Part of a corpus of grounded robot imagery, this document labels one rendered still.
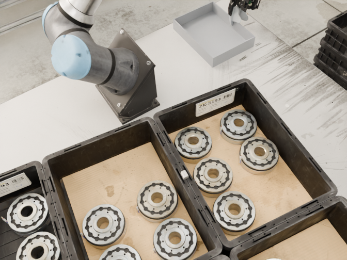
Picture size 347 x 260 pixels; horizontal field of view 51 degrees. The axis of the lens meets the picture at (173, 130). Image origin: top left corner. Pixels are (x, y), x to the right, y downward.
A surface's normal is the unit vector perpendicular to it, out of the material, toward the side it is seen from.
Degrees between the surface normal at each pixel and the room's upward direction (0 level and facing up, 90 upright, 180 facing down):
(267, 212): 0
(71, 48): 45
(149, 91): 90
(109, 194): 0
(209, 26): 0
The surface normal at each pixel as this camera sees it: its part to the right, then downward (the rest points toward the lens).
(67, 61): -0.54, 0.01
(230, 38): -0.04, -0.57
